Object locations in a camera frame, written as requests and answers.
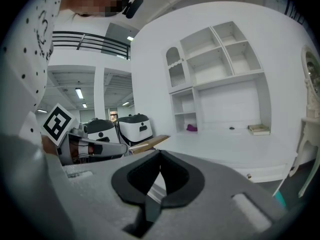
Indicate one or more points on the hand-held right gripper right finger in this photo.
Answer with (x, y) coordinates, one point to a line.
(212, 209)

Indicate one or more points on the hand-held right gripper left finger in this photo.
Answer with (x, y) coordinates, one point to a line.
(95, 196)

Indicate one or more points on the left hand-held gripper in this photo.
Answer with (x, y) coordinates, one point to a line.
(56, 125)

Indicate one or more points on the small white drawer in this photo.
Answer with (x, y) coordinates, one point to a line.
(154, 190)

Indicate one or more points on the white desk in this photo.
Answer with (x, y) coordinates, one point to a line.
(225, 104)

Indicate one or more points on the person's left forearm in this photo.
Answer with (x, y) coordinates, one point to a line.
(50, 146)

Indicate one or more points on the person's left hand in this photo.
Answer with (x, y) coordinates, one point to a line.
(75, 152)

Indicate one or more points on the white and black mobile robot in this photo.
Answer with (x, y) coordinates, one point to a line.
(135, 131)
(101, 131)

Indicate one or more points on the brown cardboard box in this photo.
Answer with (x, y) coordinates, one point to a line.
(150, 144)

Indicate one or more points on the ceiling light bar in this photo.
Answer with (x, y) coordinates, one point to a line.
(84, 105)
(78, 93)

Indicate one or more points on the teal rolled mat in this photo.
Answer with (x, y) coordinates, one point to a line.
(280, 199)

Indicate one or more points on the purple cloth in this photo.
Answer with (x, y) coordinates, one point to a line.
(192, 128)

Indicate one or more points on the green book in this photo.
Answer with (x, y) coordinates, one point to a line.
(258, 130)

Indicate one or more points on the black railing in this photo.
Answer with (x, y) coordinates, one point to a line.
(100, 42)

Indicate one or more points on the person's white dotted shirt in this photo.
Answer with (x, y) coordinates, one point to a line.
(27, 59)

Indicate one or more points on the black head-worn camera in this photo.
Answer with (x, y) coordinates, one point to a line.
(133, 6)

